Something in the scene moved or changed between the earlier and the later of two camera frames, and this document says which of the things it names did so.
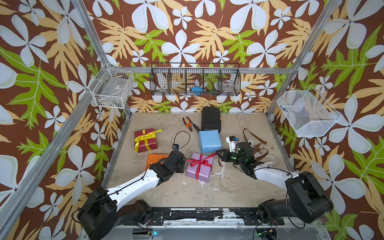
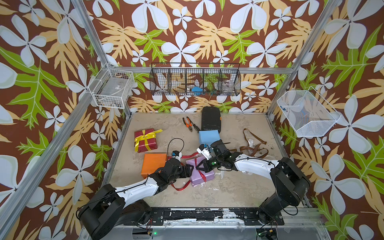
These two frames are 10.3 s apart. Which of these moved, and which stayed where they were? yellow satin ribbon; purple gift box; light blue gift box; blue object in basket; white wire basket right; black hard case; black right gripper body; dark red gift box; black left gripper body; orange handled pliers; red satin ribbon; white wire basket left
Moved: purple gift box; black left gripper body; red satin ribbon; black right gripper body
Stayed: blue object in basket; light blue gift box; white wire basket left; white wire basket right; yellow satin ribbon; dark red gift box; black hard case; orange handled pliers
